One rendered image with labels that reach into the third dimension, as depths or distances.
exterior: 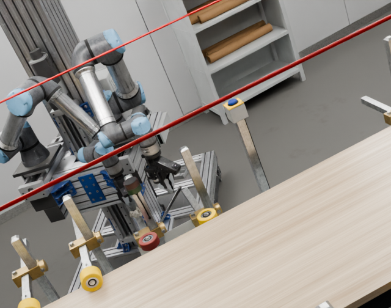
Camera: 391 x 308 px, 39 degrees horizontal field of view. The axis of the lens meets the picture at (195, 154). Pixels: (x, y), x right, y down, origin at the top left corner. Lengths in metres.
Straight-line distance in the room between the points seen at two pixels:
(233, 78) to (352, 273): 3.78
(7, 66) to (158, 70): 1.30
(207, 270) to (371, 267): 0.56
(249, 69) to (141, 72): 1.10
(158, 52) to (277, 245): 3.32
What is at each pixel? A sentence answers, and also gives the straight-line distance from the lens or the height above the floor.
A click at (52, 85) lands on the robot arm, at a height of 1.45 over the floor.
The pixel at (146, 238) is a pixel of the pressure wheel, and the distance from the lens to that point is 2.22.
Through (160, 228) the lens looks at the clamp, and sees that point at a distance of 2.33.
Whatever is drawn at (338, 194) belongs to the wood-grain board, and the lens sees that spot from 2.08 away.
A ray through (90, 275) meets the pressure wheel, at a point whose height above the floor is 0.97.
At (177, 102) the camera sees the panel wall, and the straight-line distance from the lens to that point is 5.17.
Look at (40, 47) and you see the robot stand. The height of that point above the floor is 1.56.
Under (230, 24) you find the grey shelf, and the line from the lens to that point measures 5.24.
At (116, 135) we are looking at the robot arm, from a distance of 2.30.
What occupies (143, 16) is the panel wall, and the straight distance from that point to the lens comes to 4.92.
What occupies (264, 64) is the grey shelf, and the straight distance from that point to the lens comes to 5.48.
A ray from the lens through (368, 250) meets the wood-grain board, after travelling 1.82.
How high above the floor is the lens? 2.12
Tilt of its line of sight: 27 degrees down
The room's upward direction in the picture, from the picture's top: 23 degrees counter-clockwise
